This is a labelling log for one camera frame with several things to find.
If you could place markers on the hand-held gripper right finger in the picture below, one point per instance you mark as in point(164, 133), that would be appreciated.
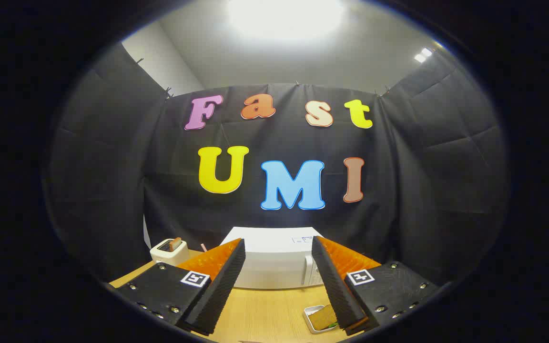
point(334, 286)

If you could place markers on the white microwave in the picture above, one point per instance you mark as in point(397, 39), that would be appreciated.
point(274, 262)

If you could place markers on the small ceiling light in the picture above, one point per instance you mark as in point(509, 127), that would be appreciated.
point(423, 55)

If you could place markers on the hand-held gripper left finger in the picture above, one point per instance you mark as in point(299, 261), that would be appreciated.
point(222, 290)

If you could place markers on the small white dish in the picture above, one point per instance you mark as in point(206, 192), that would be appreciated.
point(309, 317)

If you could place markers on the white toaster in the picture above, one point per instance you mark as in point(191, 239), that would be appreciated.
point(167, 257)

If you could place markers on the black backdrop cloth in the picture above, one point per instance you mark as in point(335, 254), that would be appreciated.
point(112, 166)

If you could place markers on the lettuce sandwich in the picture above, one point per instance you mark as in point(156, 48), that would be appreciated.
point(323, 317)

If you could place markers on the toast slice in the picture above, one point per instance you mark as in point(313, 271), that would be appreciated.
point(175, 244)

